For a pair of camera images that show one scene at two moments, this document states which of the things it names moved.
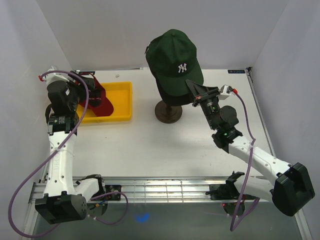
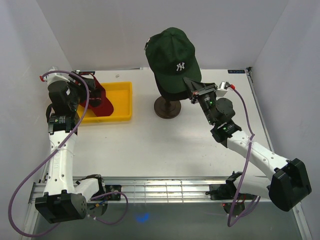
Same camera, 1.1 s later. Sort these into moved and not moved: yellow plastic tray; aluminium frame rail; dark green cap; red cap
Moved: dark green cap
Not moved: red cap; yellow plastic tray; aluminium frame rail
